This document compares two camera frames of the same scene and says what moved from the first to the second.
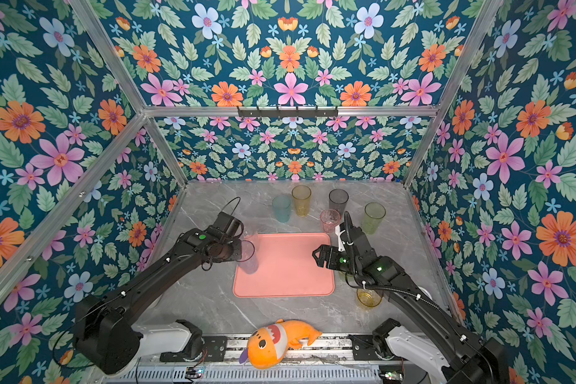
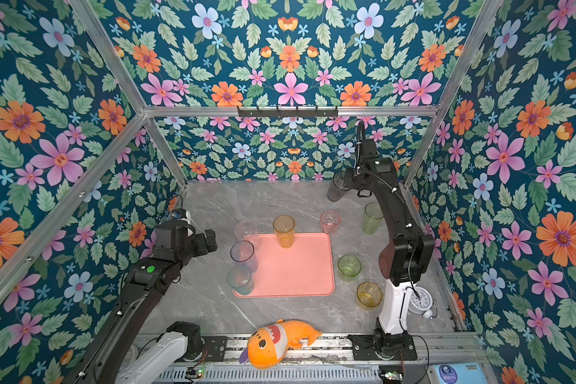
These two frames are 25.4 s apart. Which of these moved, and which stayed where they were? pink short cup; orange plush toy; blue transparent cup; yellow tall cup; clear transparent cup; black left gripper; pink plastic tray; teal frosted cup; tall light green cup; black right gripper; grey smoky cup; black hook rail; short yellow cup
Moved: yellow tall cup; teal frosted cup; grey smoky cup; black right gripper; black left gripper
Stayed: orange plush toy; pink short cup; short yellow cup; blue transparent cup; tall light green cup; black hook rail; pink plastic tray; clear transparent cup
